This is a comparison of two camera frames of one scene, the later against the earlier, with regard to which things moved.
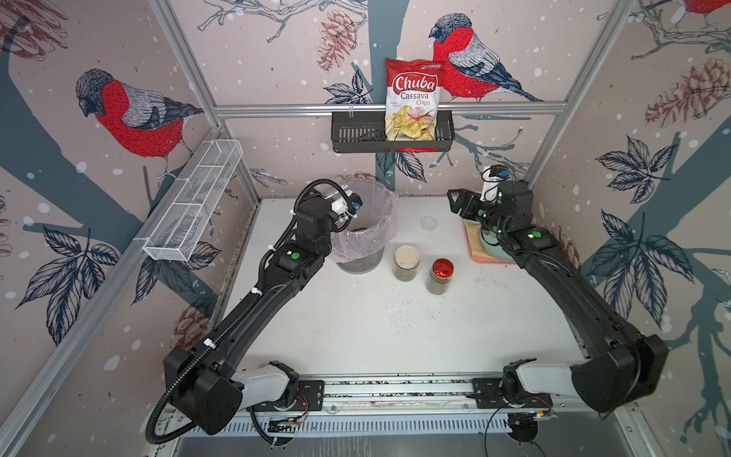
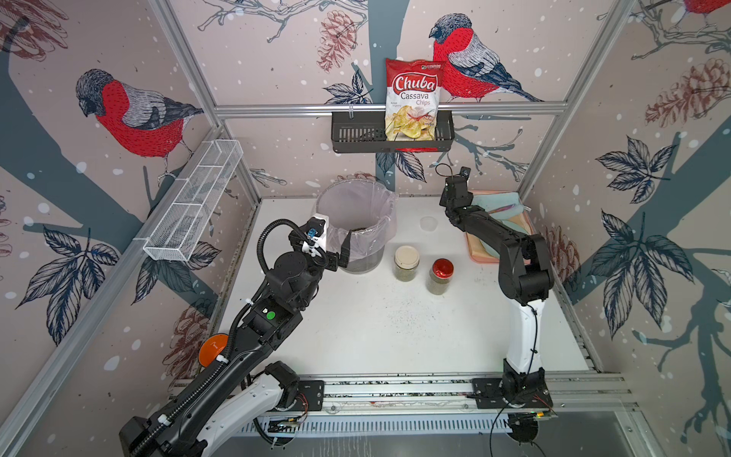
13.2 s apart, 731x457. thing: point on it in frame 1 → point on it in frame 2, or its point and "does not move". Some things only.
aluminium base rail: x=396 y=392 does not move
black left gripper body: x=313 y=199 → x=329 y=261
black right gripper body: x=484 y=213 → x=442 y=202
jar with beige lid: x=406 y=259 does not move
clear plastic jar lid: x=428 y=224 does not move
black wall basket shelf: x=365 y=132 does not move
